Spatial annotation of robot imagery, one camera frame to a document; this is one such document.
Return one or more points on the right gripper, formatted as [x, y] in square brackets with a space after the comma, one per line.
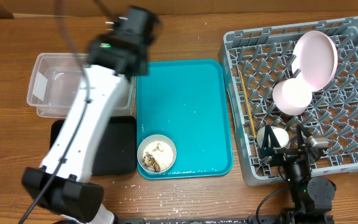
[286, 155]

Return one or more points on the white cup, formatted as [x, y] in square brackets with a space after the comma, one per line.
[292, 96]

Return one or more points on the wooden chopstick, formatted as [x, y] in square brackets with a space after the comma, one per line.
[248, 106]

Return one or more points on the large white plate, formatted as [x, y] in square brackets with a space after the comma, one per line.
[315, 60]

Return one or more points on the grey bowl with rice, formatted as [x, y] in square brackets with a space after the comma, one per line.
[156, 154]

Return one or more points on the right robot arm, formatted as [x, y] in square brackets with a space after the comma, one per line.
[312, 196]

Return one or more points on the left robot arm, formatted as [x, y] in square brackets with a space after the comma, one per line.
[61, 184]

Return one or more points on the grey dishwasher rack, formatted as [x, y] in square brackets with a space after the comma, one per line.
[264, 56]

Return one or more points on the teal serving tray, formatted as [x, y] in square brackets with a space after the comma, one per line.
[185, 100]

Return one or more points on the black plastic tray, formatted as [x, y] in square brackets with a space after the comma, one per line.
[116, 152]

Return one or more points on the clear plastic bin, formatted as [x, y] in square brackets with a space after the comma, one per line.
[55, 81]

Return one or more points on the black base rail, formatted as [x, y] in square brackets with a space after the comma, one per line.
[197, 221]

